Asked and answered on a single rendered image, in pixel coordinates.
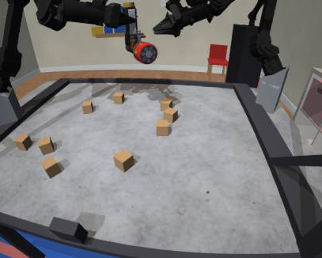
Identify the small tan block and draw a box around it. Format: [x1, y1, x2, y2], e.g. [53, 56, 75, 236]
[164, 108, 178, 123]
[161, 98, 172, 111]
[156, 120, 169, 136]
[14, 135, 33, 150]
[39, 136, 54, 155]
[41, 156, 62, 179]
[113, 93, 125, 104]
[82, 101, 93, 114]
[113, 150, 134, 173]

